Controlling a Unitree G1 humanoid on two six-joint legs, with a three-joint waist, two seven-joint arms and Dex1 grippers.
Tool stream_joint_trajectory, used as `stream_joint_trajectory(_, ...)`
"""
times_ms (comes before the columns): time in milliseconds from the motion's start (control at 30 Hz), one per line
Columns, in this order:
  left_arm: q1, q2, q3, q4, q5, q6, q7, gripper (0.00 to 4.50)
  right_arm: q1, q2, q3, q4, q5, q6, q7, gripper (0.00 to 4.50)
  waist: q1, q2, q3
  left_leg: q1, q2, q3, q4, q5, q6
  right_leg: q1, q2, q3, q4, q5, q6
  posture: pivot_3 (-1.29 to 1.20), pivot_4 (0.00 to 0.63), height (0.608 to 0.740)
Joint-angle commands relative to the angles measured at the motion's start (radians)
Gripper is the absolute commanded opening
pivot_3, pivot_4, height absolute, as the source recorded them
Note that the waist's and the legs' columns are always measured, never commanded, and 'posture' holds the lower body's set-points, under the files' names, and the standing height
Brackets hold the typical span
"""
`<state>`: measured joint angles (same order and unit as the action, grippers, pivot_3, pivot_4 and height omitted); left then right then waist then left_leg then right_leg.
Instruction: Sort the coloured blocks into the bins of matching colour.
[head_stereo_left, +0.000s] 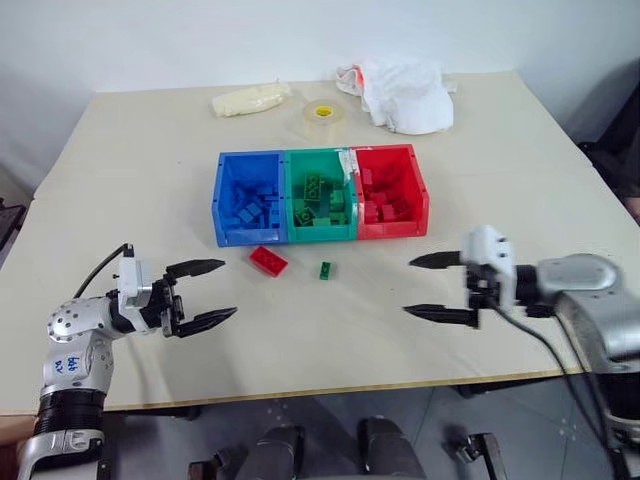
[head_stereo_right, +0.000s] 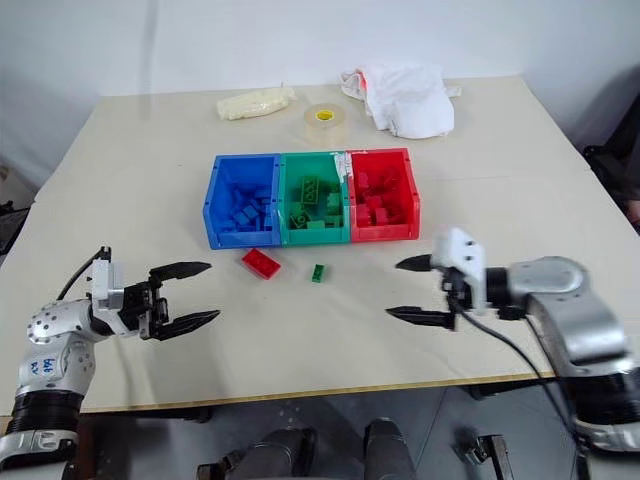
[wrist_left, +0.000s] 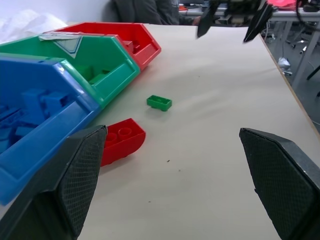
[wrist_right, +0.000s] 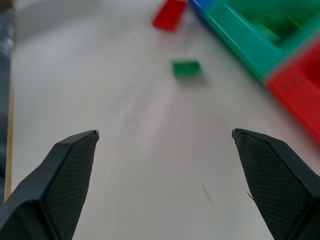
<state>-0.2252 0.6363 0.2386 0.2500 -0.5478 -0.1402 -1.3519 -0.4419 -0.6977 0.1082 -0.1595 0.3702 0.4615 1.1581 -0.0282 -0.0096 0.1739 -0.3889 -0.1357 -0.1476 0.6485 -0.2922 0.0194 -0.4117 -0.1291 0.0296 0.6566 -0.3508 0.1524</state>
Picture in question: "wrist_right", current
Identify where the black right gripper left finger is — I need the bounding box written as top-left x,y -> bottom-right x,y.
0,129 -> 100,240

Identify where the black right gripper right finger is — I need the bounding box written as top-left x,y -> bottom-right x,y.
231,128 -> 320,240

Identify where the red plastic bin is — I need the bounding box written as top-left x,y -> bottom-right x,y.
264,41 -> 320,146

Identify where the green block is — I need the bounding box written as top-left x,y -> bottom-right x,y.
171,58 -> 202,79

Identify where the green plastic bin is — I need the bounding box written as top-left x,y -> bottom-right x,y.
199,0 -> 320,81

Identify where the blue plastic bin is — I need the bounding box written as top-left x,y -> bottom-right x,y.
187,0 -> 221,16

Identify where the red block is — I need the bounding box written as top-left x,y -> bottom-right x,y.
151,0 -> 188,32

